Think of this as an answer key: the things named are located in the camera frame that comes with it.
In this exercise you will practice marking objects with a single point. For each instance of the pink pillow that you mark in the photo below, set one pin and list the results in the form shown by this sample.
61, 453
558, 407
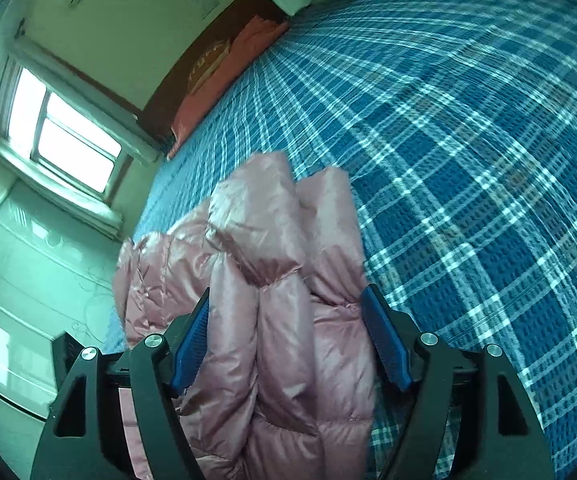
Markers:
218, 70

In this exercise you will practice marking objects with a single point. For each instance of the dark wooden headboard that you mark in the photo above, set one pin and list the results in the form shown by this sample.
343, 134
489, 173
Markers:
203, 35

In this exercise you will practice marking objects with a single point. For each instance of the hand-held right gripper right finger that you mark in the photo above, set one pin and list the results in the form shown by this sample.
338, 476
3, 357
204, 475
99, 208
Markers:
386, 340

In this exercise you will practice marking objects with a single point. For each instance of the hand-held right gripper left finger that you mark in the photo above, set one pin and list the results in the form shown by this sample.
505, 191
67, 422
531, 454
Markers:
191, 345

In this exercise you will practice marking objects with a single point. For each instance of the blue plaid bed sheet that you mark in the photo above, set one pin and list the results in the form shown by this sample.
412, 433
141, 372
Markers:
468, 135

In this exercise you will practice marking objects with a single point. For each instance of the white framed window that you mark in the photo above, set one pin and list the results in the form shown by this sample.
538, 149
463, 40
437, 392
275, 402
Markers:
63, 135

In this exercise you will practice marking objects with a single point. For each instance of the white glossy wardrobe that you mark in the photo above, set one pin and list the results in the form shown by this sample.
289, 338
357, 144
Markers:
28, 285

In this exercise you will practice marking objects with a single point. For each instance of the pink down jacket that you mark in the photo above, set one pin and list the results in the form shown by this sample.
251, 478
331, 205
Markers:
278, 320

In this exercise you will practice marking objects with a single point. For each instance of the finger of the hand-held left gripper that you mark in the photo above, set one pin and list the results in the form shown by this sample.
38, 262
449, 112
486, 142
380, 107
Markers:
63, 352

